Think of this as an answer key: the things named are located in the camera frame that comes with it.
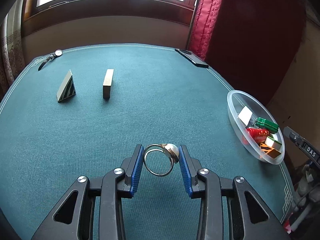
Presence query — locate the small tan wooden block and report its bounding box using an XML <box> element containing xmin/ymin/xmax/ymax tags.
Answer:
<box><xmin>103</xmin><ymin>69</ymin><xmax>114</xmax><ymax>100</ymax></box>

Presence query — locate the beige patterned curtain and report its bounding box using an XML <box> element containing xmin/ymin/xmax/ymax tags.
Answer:
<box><xmin>1</xmin><ymin>0</ymin><xmax>25</xmax><ymax>95</ymax></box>

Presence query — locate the grey gloved right hand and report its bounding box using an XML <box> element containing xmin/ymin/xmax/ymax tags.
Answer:
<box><xmin>293</xmin><ymin>160</ymin><xmax>319</xmax><ymax>207</ymax></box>

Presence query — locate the green tin box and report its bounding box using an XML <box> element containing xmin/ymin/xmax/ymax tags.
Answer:
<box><xmin>254</xmin><ymin>117</ymin><xmax>279</xmax><ymax>134</ymax></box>

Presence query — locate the metal ring with pearl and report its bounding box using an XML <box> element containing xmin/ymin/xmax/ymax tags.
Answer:
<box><xmin>143</xmin><ymin>143</ymin><xmax>180</xmax><ymax>177</ymax></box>

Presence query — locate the red Skittles candy can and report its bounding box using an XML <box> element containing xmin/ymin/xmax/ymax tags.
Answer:
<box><xmin>246</xmin><ymin>127</ymin><xmax>270</xmax><ymax>145</ymax></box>

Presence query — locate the red quilted curtain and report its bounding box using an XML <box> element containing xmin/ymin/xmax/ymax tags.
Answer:
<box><xmin>187</xmin><ymin>0</ymin><xmax>222</xmax><ymax>60</ymax></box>

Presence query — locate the black smartphone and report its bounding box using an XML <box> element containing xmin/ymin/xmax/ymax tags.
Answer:
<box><xmin>175</xmin><ymin>48</ymin><xmax>209</xmax><ymax>68</ymax></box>

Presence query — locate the white striped triangular block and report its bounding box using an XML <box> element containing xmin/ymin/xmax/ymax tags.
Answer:
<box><xmin>56</xmin><ymin>70</ymin><xmax>76</xmax><ymax>102</ymax></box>

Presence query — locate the long natural wooden block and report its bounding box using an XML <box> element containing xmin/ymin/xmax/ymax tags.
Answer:
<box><xmin>266</xmin><ymin>148</ymin><xmax>281</xmax><ymax>159</ymax></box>

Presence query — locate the clear plastic bowl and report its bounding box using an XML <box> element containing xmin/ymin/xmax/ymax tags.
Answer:
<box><xmin>227</xmin><ymin>90</ymin><xmax>285</xmax><ymax>165</ymax></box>

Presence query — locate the long white wooden block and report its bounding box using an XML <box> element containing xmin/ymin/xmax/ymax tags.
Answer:
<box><xmin>238</xmin><ymin>106</ymin><xmax>253</xmax><ymax>126</ymax></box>

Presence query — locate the orange striped triangular block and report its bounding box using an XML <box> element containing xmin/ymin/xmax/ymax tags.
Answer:
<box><xmin>260</xmin><ymin>142</ymin><xmax>274</xmax><ymax>156</ymax></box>

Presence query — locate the brown wooden window frame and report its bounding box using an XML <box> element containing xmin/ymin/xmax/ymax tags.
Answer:
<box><xmin>22</xmin><ymin>0</ymin><xmax>196</xmax><ymax>36</ymax></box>

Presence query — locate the green white mahjong tile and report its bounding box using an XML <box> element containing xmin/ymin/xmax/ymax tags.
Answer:
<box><xmin>264</xmin><ymin>136</ymin><xmax>282</xmax><ymax>151</ymax></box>

